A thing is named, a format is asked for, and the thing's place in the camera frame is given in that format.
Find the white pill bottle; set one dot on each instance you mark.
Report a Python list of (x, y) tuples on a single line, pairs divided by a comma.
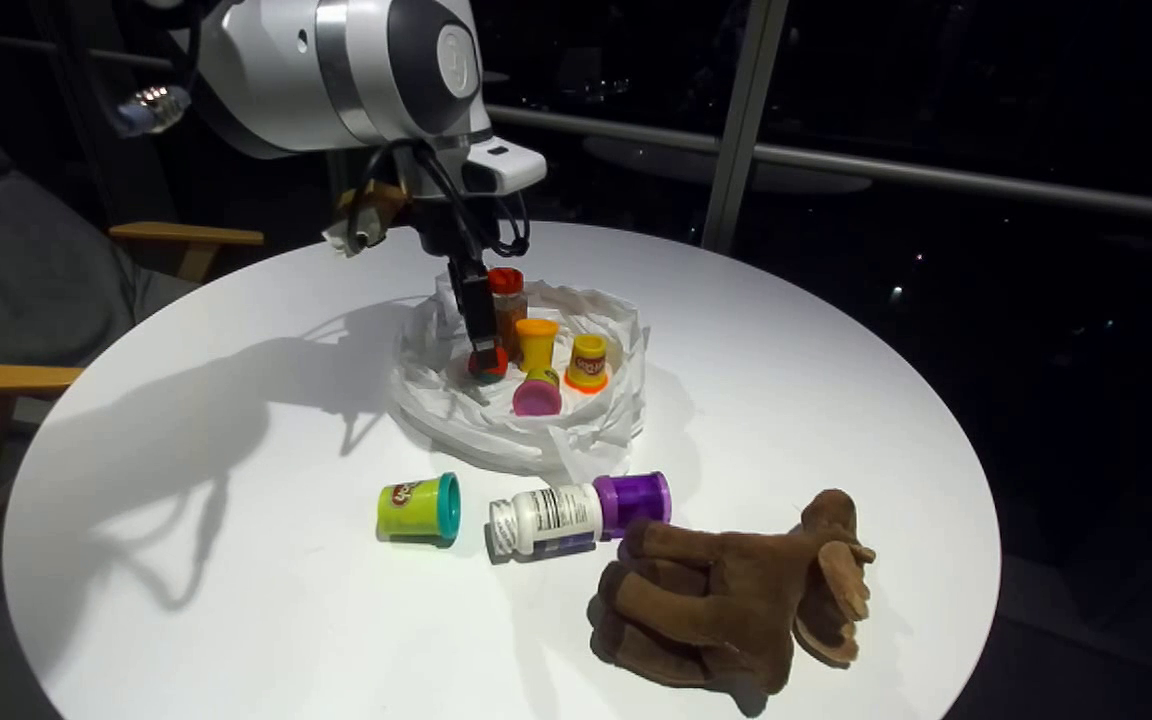
[(540, 520)]

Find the purple plastic cup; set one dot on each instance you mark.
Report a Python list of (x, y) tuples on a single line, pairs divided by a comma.
[(634, 502)]

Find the grey chair wooden armrests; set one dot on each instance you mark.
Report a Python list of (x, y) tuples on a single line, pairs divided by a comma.
[(18, 265)]

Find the red round toy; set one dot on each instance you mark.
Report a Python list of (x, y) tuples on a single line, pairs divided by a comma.
[(488, 366)]

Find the brown plush toy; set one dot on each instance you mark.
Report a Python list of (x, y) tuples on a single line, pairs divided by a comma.
[(737, 603)]

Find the clear plastic bowl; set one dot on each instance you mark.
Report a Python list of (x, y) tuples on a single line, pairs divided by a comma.
[(456, 404)]

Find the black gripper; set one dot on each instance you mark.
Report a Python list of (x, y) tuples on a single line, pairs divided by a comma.
[(453, 221)]

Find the dough can amber lid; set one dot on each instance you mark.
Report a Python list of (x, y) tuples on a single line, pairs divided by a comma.
[(536, 347)]

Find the grey window rail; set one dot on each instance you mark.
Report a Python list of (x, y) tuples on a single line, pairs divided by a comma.
[(870, 171)]

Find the green dough can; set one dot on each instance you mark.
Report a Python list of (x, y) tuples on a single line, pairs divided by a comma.
[(416, 514)]

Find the grey window post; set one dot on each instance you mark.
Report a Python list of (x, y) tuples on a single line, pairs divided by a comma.
[(740, 122)]

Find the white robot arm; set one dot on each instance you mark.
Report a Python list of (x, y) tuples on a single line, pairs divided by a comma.
[(338, 74)]

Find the brown spice jar red lid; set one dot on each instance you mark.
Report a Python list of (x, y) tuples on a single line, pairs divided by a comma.
[(511, 300)]

